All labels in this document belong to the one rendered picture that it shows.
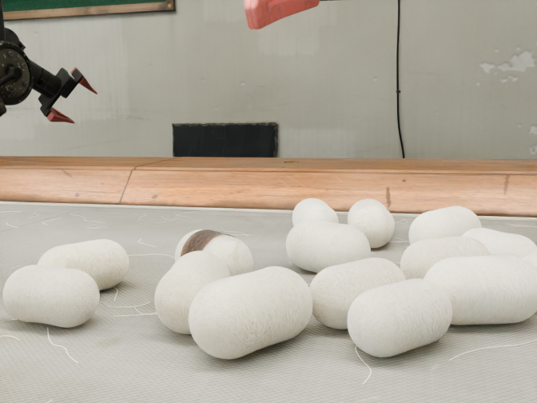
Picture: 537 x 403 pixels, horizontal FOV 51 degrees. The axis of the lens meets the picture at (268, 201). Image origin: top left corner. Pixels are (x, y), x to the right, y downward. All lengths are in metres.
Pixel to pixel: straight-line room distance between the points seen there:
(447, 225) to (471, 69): 2.03
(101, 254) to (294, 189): 0.19
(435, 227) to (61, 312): 0.15
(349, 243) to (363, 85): 2.05
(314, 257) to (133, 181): 0.22
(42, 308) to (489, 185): 0.27
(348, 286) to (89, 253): 0.09
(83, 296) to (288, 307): 0.06
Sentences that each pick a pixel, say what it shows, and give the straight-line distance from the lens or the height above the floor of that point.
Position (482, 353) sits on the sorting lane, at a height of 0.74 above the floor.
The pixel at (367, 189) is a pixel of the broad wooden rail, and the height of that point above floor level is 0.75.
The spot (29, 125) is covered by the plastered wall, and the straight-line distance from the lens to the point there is 2.76.
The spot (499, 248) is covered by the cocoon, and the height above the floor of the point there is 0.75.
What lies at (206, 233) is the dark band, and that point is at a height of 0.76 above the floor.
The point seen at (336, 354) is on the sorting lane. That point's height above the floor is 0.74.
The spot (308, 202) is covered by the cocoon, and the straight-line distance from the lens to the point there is 0.28.
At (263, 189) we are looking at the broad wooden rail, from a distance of 0.38.
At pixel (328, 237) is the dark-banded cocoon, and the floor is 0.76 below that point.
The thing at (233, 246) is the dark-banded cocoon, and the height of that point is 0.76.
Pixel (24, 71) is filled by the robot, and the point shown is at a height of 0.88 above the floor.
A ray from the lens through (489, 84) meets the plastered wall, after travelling 2.27.
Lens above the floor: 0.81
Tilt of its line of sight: 9 degrees down
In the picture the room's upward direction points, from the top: 1 degrees counter-clockwise
